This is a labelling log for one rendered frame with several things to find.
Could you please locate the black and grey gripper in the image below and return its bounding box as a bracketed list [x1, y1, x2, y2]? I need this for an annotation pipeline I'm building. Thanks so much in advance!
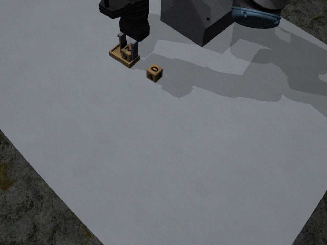
[99, 0, 150, 60]

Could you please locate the tan wooden cube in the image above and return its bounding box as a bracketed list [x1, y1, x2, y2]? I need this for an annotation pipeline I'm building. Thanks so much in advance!
[121, 44, 132, 62]
[147, 64, 163, 83]

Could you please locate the tan shallow rectangular tray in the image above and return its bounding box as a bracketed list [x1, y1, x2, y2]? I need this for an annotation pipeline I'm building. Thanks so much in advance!
[109, 43, 140, 68]

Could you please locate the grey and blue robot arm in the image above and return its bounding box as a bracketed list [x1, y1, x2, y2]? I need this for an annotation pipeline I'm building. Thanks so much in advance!
[231, 0, 291, 29]

